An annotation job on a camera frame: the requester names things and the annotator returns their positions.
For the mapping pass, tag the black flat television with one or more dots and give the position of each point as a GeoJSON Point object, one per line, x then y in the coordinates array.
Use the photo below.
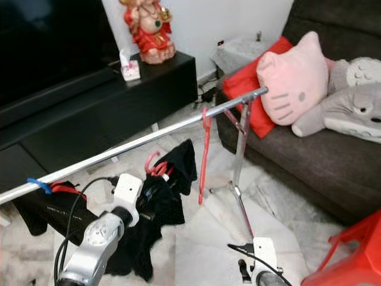
{"type": "Point", "coordinates": [47, 39]}

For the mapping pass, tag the red cushion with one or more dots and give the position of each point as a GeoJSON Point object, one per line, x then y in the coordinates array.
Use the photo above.
{"type": "Point", "coordinates": [244, 80]}

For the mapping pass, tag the black television console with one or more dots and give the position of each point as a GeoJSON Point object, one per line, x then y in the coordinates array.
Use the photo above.
{"type": "Point", "coordinates": [113, 110]}

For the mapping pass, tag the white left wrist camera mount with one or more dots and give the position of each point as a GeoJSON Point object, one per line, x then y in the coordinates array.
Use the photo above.
{"type": "Point", "coordinates": [128, 190]}

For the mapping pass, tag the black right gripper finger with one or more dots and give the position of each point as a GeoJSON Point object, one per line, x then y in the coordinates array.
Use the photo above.
{"type": "Point", "coordinates": [243, 271]}

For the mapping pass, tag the black soundbar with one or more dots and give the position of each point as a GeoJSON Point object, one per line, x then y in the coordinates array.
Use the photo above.
{"type": "Point", "coordinates": [65, 95]}

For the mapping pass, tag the black power strip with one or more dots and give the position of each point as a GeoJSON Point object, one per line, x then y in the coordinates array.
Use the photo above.
{"type": "Point", "coordinates": [208, 96]}

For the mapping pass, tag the white tissue box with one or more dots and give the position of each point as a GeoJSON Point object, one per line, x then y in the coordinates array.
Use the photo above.
{"type": "Point", "coordinates": [131, 70]}

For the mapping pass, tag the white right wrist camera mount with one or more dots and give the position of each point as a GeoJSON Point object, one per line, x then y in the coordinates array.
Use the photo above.
{"type": "Point", "coordinates": [264, 253]}

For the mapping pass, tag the red fortune god figurine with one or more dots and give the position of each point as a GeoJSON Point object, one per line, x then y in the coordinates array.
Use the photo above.
{"type": "Point", "coordinates": [152, 31]}

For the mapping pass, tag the red plastic stool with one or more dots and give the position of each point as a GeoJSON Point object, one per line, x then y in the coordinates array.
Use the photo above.
{"type": "Point", "coordinates": [351, 262]}

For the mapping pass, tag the small dark figurine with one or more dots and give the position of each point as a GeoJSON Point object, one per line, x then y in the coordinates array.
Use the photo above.
{"type": "Point", "coordinates": [258, 36]}

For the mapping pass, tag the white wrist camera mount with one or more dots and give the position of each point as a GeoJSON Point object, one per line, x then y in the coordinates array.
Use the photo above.
{"type": "Point", "coordinates": [264, 253]}
{"type": "Point", "coordinates": [128, 190]}

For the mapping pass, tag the blue plastic hanger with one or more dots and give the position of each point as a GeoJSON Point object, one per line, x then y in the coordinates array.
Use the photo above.
{"type": "Point", "coordinates": [38, 185]}

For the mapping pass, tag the silver metal clothes rack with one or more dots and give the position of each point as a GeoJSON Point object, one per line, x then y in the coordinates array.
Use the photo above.
{"type": "Point", "coordinates": [137, 145]}

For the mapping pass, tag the lace covered side table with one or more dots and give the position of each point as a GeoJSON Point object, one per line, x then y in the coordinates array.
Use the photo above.
{"type": "Point", "coordinates": [241, 53]}

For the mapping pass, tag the grey cat plush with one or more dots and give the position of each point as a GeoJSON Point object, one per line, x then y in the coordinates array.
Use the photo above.
{"type": "Point", "coordinates": [351, 110]}

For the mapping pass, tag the dark brown sofa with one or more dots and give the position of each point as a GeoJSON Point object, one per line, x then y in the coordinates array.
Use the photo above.
{"type": "Point", "coordinates": [315, 167]}

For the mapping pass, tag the pink cat plush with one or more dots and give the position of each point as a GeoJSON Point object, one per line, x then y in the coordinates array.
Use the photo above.
{"type": "Point", "coordinates": [292, 74]}

